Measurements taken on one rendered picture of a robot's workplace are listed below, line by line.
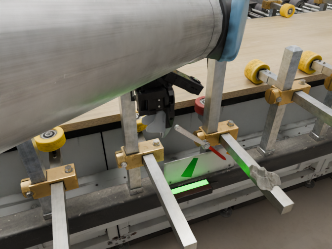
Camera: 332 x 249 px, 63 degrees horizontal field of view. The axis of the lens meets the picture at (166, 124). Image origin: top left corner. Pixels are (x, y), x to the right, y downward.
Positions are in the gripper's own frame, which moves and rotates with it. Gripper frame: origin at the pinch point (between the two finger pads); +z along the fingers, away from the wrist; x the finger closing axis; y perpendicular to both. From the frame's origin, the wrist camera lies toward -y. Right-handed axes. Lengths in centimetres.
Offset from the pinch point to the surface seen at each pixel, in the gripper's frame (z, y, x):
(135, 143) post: 6.6, 6.3, -6.3
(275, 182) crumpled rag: 9.8, -22.9, 16.6
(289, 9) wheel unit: 1, -123, -96
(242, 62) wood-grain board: 6, -52, -43
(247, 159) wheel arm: 10.4, -21.4, 6.8
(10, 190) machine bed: 33, 47, -28
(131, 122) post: -0.5, 7.0, -6.3
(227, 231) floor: 96, -45, -21
